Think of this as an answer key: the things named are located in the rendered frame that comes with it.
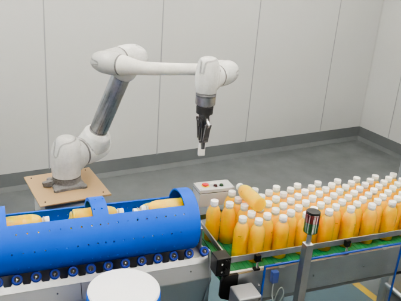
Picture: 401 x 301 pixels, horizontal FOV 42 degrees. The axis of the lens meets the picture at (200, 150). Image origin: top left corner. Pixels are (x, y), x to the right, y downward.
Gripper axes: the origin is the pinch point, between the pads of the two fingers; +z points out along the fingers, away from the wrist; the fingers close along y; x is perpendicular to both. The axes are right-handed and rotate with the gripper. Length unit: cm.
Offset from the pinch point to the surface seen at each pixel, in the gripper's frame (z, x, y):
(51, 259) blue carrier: 37, 69, -16
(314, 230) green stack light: 25, -38, -41
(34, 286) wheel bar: 51, 76, -14
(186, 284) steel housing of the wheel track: 61, 9, -16
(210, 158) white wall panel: 141, -142, 302
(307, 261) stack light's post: 41, -38, -40
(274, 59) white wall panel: 31, -217, 317
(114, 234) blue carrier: 29, 43, -16
